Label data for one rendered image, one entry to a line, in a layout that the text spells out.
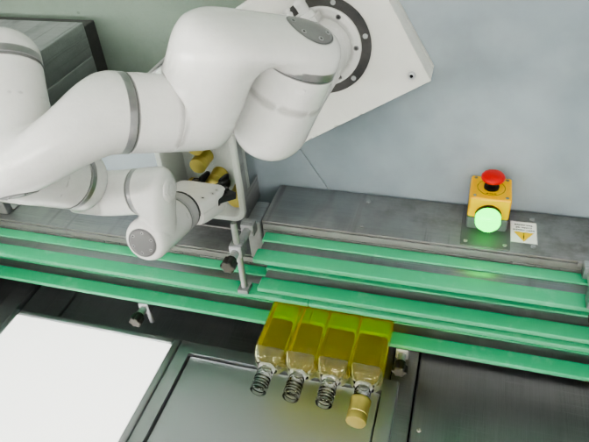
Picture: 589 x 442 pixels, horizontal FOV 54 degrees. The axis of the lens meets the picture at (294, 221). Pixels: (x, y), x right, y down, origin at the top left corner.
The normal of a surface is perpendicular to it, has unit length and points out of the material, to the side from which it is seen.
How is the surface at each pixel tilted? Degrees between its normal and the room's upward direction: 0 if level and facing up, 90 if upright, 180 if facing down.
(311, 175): 0
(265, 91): 20
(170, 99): 72
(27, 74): 92
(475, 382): 90
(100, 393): 90
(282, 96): 7
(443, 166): 0
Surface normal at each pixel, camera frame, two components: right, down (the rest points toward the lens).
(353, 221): -0.07, -0.78
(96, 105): 0.55, -0.10
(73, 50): 0.96, 0.12
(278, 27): 0.42, -0.60
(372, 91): -0.26, 0.55
